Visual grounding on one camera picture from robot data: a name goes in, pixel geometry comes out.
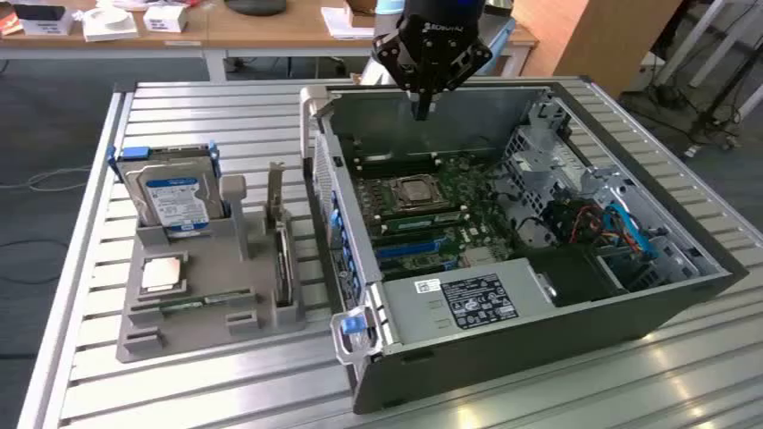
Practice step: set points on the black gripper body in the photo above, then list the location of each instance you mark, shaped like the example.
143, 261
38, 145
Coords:
438, 31

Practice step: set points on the graphics card black fan shroud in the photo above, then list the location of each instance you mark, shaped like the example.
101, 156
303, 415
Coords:
285, 268

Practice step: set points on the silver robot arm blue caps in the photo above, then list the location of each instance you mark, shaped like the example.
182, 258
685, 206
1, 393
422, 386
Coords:
373, 73

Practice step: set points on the white paper stack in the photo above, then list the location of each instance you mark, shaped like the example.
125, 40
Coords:
349, 27

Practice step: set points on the brown cardboard box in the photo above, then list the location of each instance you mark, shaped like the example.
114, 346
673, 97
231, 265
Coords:
361, 5

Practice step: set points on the wooden cabinet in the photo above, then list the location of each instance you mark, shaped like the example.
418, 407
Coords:
597, 44

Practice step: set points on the dark round flat object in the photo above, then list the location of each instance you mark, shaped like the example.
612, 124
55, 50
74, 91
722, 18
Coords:
257, 6

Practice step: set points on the small white device box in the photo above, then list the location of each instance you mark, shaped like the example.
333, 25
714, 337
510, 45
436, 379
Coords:
648, 71

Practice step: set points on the green motherboard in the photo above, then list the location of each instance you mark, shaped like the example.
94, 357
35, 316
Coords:
484, 210

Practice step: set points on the white labelled cardboard box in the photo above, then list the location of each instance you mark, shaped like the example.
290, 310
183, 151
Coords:
167, 20

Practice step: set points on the blue expansion slot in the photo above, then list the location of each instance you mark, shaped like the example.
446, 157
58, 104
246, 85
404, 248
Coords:
412, 248

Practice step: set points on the black stand with casters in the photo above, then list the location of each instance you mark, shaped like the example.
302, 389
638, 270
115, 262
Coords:
713, 118

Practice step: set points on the silver chipset heatsink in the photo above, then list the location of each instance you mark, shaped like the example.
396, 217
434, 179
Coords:
484, 257

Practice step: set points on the white round roll on box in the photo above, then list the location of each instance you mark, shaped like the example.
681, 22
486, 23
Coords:
110, 24

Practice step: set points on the hard disk in blue caddy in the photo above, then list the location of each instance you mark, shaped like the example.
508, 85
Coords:
173, 196

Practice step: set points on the grey parts rack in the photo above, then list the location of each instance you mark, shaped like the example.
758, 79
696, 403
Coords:
221, 268

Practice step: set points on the grey power supply unit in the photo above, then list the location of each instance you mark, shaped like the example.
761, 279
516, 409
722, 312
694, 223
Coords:
418, 313

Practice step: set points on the white box with black lid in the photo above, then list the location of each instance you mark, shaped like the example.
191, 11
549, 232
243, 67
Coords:
45, 24

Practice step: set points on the blue case release latch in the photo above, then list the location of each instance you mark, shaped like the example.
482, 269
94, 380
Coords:
352, 325

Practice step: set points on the silver CPU chip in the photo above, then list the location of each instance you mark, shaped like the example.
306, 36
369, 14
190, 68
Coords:
161, 273

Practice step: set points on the red book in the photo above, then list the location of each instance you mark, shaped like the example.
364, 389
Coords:
9, 24

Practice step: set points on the open black PC case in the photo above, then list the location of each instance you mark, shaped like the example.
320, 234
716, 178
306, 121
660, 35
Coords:
508, 357

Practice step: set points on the wooden desk white frame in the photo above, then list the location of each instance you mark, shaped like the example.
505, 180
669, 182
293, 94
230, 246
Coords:
269, 31
59, 41

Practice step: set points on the CPU socket with metal frame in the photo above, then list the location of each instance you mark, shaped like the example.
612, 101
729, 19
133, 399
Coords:
421, 193

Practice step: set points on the white frame table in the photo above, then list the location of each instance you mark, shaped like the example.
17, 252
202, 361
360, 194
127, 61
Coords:
726, 44

